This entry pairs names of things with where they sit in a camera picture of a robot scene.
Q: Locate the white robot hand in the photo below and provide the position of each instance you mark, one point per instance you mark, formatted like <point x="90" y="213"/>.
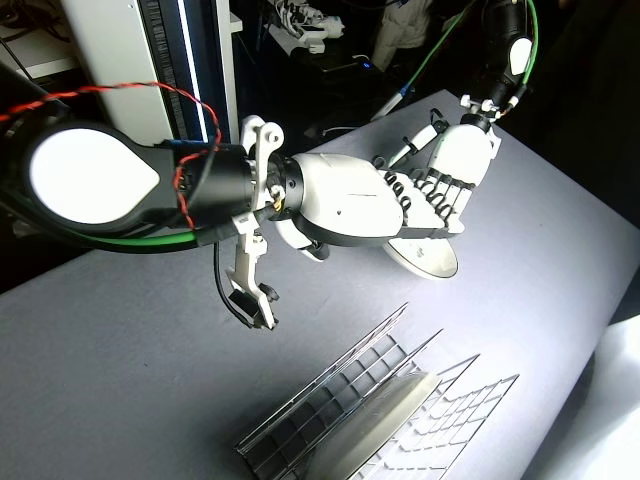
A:
<point x="465" y="155"/>
<point x="350" y="200"/>

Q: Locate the white ceramic plate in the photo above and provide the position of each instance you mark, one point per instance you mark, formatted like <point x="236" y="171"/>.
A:
<point x="380" y="425"/>
<point x="430" y="260"/>

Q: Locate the black box with blue light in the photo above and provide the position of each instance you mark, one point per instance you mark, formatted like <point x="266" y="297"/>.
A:
<point x="350" y="67"/>

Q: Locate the person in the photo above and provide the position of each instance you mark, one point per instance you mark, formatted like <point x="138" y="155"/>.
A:
<point x="400" y="30"/>

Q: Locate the white spare robot hand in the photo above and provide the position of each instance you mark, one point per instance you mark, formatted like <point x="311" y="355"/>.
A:
<point x="310" y="32"/>

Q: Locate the white robot torso column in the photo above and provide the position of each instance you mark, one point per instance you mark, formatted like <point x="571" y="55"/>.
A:
<point x="110" y="60"/>

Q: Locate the grey table cloth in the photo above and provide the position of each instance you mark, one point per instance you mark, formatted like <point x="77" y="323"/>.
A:
<point x="125" y="375"/>

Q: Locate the white shelf board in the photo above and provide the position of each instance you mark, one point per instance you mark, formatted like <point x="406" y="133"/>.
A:
<point x="35" y="60"/>

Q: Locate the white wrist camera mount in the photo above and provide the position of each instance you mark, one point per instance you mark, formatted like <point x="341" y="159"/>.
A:
<point x="247" y="280"/>
<point x="498" y="144"/>

